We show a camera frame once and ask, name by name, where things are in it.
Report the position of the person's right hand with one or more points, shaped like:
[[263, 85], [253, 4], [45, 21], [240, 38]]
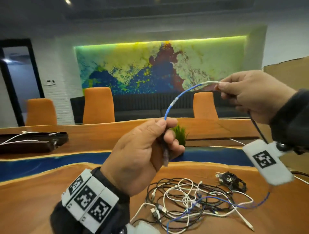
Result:
[[258, 96]]

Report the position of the person's left hand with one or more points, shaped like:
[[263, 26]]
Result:
[[137, 156]]

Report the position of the brown cardboard sheet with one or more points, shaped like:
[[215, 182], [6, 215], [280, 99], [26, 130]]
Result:
[[289, 72]]

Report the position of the black right wristband with marker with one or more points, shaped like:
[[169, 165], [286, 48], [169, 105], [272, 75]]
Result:
[[292, 120]]

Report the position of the green potted plant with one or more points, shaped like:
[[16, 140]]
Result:
[[181, 135]]

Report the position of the black sofa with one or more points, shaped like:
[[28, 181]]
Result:
[[144, 108]]

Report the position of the tall orange chair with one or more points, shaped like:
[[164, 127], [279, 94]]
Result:
[[99, 106]]

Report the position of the black left wristband with markers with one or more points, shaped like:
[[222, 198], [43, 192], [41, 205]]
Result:
[[84, 207]]

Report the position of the dark brown leather case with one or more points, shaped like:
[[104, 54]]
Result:
[[26, 145]]

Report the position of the colourful abstract wall painting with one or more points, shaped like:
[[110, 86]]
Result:
[[120, 67]]

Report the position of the white wall switch panel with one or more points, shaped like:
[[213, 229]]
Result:
[[50, 82]]

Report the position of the black door frame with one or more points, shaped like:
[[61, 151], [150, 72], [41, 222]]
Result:
[[33, 72]]

